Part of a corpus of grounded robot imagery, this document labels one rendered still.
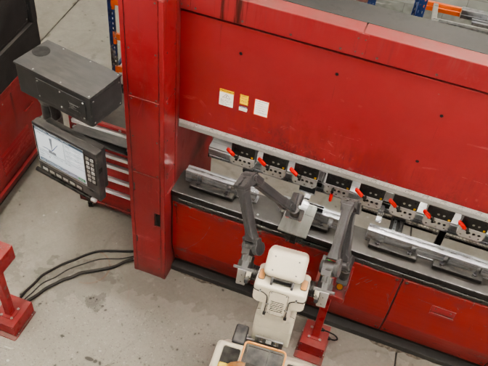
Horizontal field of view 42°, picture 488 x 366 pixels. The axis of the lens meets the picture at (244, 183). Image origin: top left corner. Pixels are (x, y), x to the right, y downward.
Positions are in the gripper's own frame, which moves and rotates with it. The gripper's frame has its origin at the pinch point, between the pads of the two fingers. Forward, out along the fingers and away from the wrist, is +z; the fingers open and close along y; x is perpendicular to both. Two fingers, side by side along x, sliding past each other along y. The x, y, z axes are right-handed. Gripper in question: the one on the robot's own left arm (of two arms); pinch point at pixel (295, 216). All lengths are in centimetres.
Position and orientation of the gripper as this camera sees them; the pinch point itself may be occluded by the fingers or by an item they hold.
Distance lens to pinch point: 384.8
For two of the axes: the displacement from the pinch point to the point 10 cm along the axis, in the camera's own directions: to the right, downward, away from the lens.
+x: -3.4, 9.2, -2.1
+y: -9.3, -3.0, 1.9
